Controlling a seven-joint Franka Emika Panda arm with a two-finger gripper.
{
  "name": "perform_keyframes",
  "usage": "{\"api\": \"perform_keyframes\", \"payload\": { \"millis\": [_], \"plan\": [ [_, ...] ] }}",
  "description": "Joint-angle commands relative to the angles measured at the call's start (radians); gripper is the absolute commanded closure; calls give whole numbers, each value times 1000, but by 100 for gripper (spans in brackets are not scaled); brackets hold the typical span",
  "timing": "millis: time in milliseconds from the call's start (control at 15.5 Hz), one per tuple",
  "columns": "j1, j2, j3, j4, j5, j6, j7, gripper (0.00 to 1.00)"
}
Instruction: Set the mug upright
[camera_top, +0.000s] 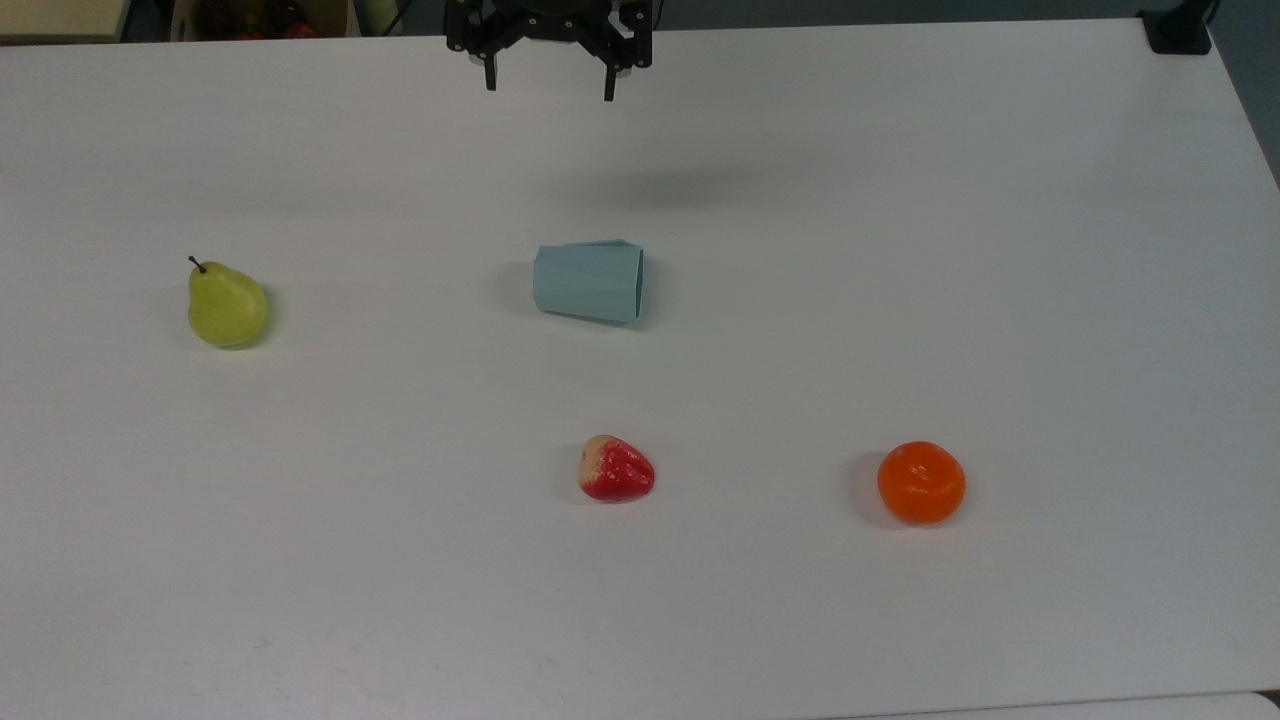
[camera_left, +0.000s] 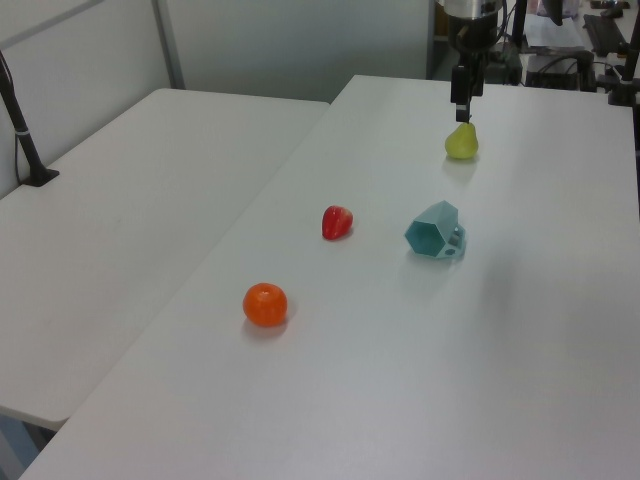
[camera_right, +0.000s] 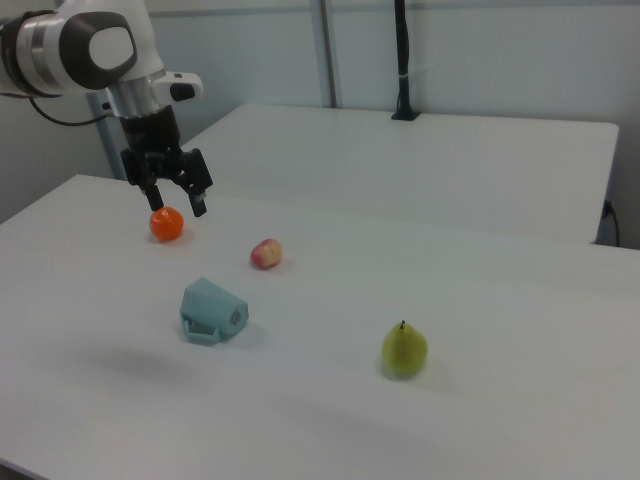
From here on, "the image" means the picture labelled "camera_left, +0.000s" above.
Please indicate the black clamped pole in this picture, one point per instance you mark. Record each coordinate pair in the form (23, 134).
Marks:
(625, 75)

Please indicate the thin black upright pole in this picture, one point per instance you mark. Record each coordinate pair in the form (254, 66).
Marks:
(519, 35)

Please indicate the orange toy mandarin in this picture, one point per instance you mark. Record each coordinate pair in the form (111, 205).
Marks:
(265, 304)

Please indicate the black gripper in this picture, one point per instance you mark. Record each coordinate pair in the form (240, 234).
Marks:
(472, 32)

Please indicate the red toy strawberry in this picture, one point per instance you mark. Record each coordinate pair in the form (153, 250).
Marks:
(336, 222)

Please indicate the green toy pear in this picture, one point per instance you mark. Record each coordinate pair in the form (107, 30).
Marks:
(462, 145)

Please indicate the teal hexagonal mug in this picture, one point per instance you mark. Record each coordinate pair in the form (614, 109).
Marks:
(432, 232)

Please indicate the grey partition post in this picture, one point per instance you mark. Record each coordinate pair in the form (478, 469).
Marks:
(169, 45)

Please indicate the white paper sheet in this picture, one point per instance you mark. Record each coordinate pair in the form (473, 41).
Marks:
(555, 32)

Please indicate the black electronics box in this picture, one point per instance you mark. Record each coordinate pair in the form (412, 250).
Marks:
(560, 72)

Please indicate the black keyboard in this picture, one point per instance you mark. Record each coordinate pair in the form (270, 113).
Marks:
(605, 32)

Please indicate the black camera stand pole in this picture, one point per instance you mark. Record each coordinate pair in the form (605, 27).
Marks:
(22, 135)

